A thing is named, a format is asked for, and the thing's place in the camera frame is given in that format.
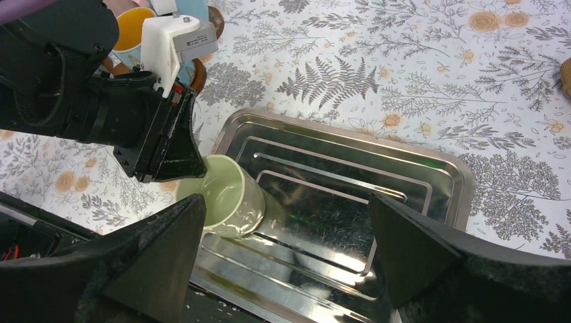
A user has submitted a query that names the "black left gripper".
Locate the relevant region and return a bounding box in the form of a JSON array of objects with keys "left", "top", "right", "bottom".
[{"left": 62, "top": 71, "right": 207, "bottom": 183}]

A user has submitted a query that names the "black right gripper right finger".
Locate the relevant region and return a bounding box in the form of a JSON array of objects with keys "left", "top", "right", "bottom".
[{"left": 369, "top": 193, "right": 570, "bottom": 322}]

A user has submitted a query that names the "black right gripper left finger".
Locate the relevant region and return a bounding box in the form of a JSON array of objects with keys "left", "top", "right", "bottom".
[{"left": 1, "top": 194, "right": 206, "bottom": 322}]

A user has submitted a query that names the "light green mug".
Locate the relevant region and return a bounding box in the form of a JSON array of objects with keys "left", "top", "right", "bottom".
[{"left": 174, "top": 154, "right": 266, "bottom": 238}]

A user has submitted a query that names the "reddish brown coaster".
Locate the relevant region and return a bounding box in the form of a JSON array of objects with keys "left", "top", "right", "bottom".
[{"left": 102, "top": 56, "right": 207, "bottom": 94}]

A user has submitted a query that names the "blue mug yellow inside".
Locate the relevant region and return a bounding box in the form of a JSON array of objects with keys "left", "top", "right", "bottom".
[{"left": 110, "top": 6, "right": 197, "bottom": 85}]

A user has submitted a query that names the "scratched dark brown coaster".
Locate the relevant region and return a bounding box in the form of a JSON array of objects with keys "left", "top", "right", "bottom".
[{"left": 208, "top": 5, "right": 225, "bottom": 39}]

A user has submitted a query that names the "light blue mug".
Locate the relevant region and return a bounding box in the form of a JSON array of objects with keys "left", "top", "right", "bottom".
[{"left": 175, "top": 0, "right": 209, "bottom": 20}]

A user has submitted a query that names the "pink mug white inside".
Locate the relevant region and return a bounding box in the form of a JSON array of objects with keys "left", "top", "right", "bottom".
[{"left": 103, "top": 0, "right": 151, "bottom": 17}]

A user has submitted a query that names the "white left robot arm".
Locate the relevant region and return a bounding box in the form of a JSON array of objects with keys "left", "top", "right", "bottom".
[{"left": 1, "top": 1, "right": 207, "bottom": 182}]

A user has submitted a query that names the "metal tray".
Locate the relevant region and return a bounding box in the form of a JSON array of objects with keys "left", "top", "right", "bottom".
[{"left": 191, "top": 109, "right": 475, "bottom": 322}]

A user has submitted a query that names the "floral tablecloth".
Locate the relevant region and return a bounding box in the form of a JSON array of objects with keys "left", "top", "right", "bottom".
[{"left": 0, "top": 0, "right": 571, "bottom": 262}]

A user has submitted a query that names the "gold microphone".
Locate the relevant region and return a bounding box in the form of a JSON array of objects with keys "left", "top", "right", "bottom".
[{"left": 560, "top": 58, "right": 571, "bottom": 98}]

